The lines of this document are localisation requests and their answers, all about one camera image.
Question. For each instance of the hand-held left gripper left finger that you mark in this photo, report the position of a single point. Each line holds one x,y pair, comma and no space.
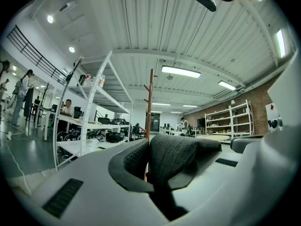
94,196

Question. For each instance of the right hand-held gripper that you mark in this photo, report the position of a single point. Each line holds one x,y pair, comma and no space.
289,91

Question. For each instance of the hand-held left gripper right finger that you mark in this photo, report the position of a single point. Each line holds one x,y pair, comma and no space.
235,185

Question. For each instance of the dark grey backpack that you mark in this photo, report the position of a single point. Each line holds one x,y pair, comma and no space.
171,154

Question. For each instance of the wooden coat stand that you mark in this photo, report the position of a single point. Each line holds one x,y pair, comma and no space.
150,102

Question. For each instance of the long ceiling light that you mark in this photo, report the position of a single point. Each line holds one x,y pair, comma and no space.
227,85
281,43
181,71

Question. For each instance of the round wooden table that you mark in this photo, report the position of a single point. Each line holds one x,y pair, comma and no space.
214,138

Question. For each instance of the white desk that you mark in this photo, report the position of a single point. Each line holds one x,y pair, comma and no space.
47,110

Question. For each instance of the large white metal shelf unit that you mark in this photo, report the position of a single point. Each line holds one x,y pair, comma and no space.
94,95

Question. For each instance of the black coat stand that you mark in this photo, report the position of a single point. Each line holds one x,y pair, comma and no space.
45,94

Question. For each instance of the clear plastic bottle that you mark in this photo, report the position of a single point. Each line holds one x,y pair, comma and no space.
102,81
88,79

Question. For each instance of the round ceiling light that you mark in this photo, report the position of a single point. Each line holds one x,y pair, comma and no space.
71,49
50,19

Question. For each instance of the black balcony railing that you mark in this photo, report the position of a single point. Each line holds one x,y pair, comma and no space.
35,55

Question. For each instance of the white shelf unit by brick wall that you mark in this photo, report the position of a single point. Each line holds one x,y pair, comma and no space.
231,119

